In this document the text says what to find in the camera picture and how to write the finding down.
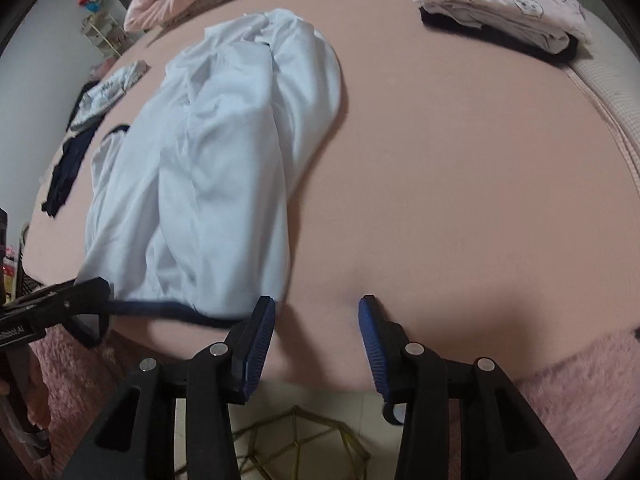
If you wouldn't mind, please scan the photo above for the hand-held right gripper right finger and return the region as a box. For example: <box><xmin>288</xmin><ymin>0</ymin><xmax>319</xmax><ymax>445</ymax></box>
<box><xmin>358</xmin><ymin>295</ymin><xmax>578</xmax><ymax>480</ymax></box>

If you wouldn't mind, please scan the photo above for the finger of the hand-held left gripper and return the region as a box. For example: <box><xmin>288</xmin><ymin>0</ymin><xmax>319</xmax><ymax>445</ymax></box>
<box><xmin>4</xmin><ymin>276</ymin><xmax>112</xmax><ymax>350</ymax></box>

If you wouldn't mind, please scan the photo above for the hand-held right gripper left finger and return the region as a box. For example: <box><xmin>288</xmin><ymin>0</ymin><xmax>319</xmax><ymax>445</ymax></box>
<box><xmin>60</xmin><ymin>296</ymin><xmax>277</xmax><ymax>480</ymax></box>

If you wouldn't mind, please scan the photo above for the white T-shirt with navy trim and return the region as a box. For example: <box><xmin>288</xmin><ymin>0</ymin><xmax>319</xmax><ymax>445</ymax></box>
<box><xmin>84</xmin><ymin>8</ymin><xmax>345</xmax><ymax>332</ymax></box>

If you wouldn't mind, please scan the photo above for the navy garment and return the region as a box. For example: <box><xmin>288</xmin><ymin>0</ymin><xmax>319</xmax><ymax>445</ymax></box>
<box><xmin>41</xmin><ymin>80</ymin><xmax>108</xmax><ymax>218</ymax></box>

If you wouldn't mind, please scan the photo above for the bed with pink sheet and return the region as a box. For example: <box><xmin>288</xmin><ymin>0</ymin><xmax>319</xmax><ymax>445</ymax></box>
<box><xmin>25</xmin><ymin>0</ymin><xmax>640</xmax><ymax>396</ymax></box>

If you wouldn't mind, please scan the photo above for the white printed garment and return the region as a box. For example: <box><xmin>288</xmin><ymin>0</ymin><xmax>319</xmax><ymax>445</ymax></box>
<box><xmin>67</xmin><ymin>60</ymin><xmax>148</xmax><ymax>133</ymax></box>

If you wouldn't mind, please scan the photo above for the pink fluffy rug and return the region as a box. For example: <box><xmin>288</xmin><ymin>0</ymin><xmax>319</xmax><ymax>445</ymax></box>
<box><xmin>22</xmin><ymin>325</ymin><xmax>640</xmax><ymax>480</ymax></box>

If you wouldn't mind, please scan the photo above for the folded dark garment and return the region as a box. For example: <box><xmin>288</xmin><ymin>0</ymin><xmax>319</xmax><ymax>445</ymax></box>
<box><xmin>419</xmin><ymin>5</ymin><xmax>581</xmax><ymax>63</ymax></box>

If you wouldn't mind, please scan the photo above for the gold wire basket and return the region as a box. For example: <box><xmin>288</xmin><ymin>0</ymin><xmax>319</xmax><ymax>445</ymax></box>
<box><xmin>227</xmin><ymin>406</ymin><xmax>373</xmax><ymax>480</ymax></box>

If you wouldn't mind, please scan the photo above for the white wire shelf rack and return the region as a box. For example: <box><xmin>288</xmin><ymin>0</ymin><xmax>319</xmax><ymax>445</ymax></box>
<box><xmin>81</xmin><ymin>14</ymin><xmax>130</xmax><ymax>58</ymax></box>

